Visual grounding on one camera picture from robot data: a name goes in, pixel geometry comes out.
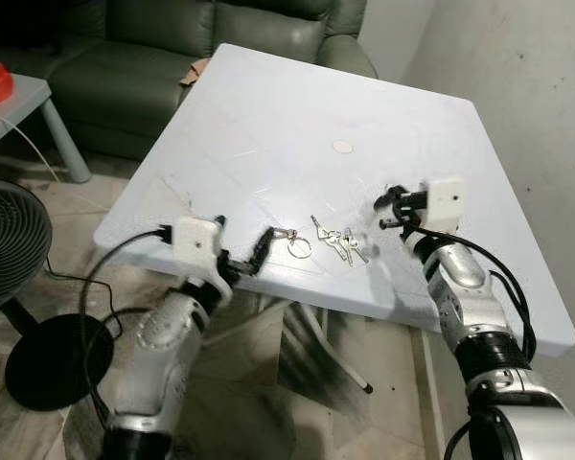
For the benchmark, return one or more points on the dark green leather sofa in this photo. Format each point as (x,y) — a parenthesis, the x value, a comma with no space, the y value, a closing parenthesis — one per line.
(125,86)

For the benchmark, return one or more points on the grey side table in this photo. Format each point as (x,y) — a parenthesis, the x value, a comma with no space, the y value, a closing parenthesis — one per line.
(24,101)

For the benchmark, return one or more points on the bunch of silver keys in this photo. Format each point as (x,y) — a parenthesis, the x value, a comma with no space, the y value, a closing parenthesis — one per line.
(337,241)

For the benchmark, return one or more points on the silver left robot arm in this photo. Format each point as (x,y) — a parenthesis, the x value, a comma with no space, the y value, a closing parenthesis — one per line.
(163,331)

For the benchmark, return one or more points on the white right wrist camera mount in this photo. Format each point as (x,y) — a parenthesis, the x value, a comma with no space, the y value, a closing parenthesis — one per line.
(445,203)

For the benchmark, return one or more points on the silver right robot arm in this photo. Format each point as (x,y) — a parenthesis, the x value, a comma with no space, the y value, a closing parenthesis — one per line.
(465,287)

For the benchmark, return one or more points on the round table centre cap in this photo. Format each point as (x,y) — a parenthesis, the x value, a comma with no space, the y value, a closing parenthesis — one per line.
(342,147)

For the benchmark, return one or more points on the pinkish cloth on sofa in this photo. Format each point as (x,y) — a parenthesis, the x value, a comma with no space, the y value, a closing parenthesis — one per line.
(196,72)

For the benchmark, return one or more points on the black standing fan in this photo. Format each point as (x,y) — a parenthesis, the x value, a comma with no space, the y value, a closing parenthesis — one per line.
(10,240)

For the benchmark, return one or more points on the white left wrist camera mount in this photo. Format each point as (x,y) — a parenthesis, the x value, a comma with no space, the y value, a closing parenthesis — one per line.
(196,244)

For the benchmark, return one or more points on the white plastic square table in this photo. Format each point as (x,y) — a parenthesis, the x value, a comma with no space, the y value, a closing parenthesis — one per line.
(297,125)

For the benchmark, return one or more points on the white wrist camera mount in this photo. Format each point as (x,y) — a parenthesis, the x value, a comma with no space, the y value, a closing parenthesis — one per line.
(196,244)
(445,203)

